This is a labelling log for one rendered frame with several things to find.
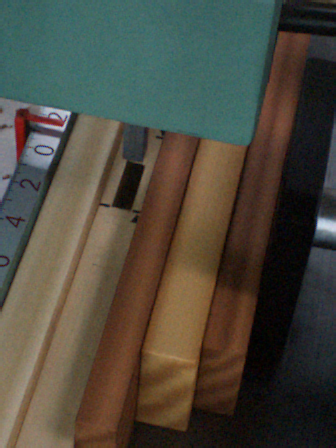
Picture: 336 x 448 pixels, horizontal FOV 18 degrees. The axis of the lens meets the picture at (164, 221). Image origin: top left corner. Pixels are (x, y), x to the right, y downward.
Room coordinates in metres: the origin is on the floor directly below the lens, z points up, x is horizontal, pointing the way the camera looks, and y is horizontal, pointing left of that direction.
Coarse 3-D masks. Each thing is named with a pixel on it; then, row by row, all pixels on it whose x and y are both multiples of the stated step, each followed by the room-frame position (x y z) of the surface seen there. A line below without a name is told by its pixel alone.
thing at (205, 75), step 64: (0, 0) 0.29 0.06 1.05; (64, 0) 0.28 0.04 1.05; (128, 0) 0.28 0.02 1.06; (192, 0) 0.28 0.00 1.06; (256, 0) 0.27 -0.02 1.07; (0, 64) 0.29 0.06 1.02; (64, 64) 0.28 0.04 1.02; (128, 64) 0.28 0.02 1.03; (192, 64) 0.28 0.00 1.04; (256, 64) 0.27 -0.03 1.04; (192, 128) 0.28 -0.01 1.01; (256, 128) 0.28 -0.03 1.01
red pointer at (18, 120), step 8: (16, 112) 0.32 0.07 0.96; (24, 112) 0.32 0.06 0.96; (16, 120) 0.32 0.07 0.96; (24, 120) 0.32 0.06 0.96; (32, 120) 0.32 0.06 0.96; (40, 120) 0.32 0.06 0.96; (48, 120) 0.32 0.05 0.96; (56, 120) 0.32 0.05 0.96; (16, 128) 0.32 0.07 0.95; (24, 128) 0.32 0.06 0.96; (16, 136) 0.32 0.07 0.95; (24, 136) 0.32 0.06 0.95; (16, 144) 0.32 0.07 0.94; (24, 144) 0.32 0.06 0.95; (16, 152) 0.32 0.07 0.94
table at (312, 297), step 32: (288, 0) 0.49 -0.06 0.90; (320, 256) 0.31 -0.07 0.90; (320, 288) 0.29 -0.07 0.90; (320, 320) 0.27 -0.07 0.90; (288, 352) 0.25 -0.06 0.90; (320, 352) 0.26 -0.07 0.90; (256, 384) 0.24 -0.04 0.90; (288, 384) 0.24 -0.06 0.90; (320, 384) 0.24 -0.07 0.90; (192, 416) 0.22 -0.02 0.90; (224, 416) 0.22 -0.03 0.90; (256, 416) 0.22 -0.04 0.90; (288, 416) 0.22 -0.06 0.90; (320, 416) 0.23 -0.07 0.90
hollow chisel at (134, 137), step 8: (128, 128) 0.31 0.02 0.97; (136, 128) 0.31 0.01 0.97; (144, 128) 0.31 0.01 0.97; (128, 136) 0.31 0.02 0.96; (136, 136) 0.31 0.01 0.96; (144, 136) 0.31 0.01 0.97; (128, 144) 0.31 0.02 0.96; (136, 144) 0.31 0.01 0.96; (144, 144) 0.31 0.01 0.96; (128, 152) 0.31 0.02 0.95; (136, 152) 0.31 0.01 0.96; (144, 152) 0.31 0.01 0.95; (136, 160) 0.31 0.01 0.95
